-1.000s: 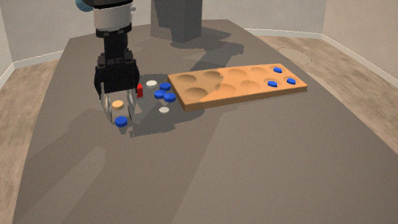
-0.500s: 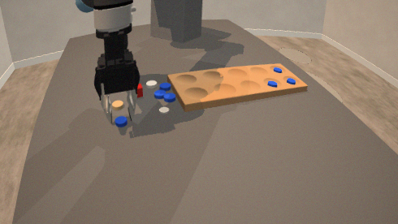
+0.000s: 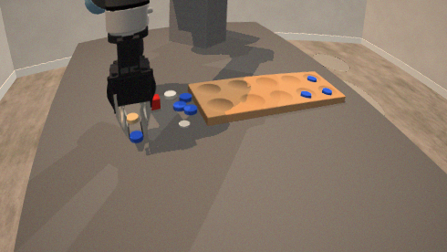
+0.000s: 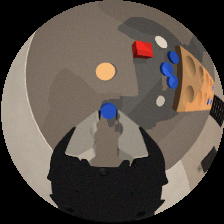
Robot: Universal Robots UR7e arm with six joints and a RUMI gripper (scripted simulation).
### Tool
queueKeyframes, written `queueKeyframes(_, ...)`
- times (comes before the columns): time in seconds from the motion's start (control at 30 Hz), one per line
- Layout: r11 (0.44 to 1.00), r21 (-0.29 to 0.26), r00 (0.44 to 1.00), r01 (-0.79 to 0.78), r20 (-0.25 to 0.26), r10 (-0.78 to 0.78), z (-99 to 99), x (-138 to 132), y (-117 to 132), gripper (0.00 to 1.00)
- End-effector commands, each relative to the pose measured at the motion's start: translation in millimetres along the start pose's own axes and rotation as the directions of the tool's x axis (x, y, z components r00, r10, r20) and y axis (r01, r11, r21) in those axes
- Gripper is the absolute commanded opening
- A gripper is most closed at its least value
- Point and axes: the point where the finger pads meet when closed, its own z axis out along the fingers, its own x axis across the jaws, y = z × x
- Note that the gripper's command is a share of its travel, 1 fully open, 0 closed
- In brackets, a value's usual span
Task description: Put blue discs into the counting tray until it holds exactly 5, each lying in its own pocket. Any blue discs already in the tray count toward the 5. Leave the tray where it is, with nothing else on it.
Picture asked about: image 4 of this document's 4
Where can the red block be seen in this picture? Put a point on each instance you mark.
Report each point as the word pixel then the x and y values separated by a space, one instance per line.
pixel 142 50

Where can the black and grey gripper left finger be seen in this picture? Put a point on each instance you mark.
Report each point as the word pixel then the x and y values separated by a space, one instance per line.
pixel 77 144

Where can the orange tray with round pockets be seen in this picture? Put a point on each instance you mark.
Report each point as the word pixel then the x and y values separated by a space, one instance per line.
pixel 191 86

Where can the orange disc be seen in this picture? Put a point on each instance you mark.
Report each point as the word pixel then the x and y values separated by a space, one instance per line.
pixel 105 71

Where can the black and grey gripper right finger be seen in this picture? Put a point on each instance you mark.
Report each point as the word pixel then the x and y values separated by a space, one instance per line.
pixel 136 145

